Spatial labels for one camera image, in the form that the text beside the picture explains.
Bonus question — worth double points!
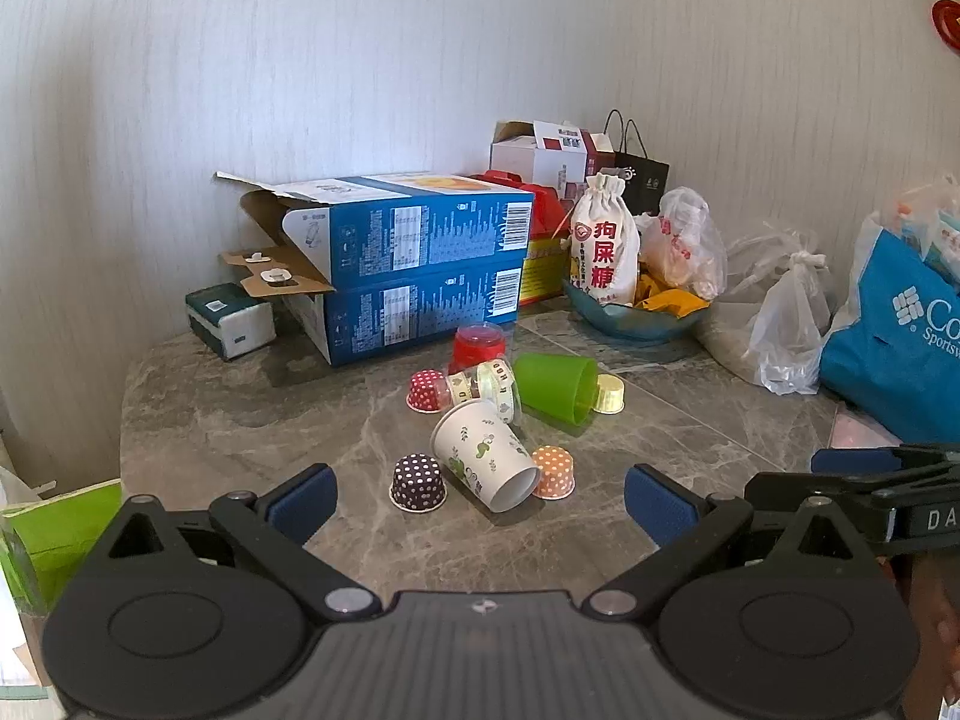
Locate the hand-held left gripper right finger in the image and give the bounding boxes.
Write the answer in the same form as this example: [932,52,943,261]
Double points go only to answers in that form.
[585,463,875,620]

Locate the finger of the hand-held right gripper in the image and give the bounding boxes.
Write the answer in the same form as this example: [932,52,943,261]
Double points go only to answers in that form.
[812,448,912,475]
[745,447,960,517]

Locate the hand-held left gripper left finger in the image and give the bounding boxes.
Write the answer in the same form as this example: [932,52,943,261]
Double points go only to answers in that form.
[97,463,380,622]

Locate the white leaf-print paper cup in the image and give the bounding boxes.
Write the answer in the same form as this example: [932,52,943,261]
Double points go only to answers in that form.
[430,399,542,513]

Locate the orange polka-dot baking cup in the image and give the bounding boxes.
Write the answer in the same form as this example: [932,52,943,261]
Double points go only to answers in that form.
[530,445,577,500]

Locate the dark purple polka-dot baking cup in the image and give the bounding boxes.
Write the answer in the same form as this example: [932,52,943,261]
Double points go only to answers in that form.
[388,453,449,513]

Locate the green plastic cup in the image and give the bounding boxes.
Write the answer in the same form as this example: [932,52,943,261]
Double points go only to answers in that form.
[513,352,600,429]

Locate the red polka-dot baking cup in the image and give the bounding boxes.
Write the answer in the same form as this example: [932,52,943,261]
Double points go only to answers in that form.
[406,370,452,414]

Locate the clear cup with patterned band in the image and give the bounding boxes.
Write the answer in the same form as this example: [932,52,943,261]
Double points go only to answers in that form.
[446,360,523,422]

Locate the red plastic cup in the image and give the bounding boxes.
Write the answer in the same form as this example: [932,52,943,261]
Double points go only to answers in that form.
[449,322,512,377]

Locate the person's right hand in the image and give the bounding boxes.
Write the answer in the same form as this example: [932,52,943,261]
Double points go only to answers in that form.
[909,549,960,700]

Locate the blue shopping bag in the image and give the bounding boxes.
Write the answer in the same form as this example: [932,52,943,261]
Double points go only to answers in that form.
[818,211,960,445]

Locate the clear knotted plastic bag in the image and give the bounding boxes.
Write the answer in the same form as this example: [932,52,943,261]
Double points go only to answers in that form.
[696,220,839,396]

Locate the blue glass bowl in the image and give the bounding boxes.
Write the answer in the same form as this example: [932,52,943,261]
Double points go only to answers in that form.
[562,276,715,340]

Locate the green white tissue pack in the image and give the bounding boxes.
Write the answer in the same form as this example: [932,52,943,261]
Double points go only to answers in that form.
[185,283,278,360]

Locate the yellow snack packets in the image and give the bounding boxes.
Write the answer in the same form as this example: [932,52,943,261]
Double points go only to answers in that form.
[634,272,710,314]

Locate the closed blue carton box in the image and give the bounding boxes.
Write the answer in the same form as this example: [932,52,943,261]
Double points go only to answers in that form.
[280,255,527,369]

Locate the packets in shopping bag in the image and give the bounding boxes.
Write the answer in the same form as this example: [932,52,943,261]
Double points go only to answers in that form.
[876,178,960,287]

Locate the green cardboard box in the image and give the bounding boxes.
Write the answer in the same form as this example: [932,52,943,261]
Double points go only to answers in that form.
[0,478,125,614]

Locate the plastic bag of snacks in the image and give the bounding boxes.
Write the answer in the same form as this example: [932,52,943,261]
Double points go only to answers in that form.
[640,187,729,302]

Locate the red gift box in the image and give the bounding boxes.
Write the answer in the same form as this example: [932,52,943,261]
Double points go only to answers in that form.
[471,170,577,306]

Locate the open blue carton box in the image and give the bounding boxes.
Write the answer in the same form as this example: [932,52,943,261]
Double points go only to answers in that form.
[214,170,536,298]

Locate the black paper gift bag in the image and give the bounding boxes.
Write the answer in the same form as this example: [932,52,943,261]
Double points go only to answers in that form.
[603,109,671,217]

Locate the white and red carton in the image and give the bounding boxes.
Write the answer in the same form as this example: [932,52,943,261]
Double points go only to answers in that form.
[490,119,617,200]

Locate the white drawstring cloth bag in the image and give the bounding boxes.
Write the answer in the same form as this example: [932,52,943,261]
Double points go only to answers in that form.
[569,172,643,308]

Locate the red wall ornament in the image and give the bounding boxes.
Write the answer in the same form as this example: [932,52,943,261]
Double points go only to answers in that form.
[931,0,960,55]

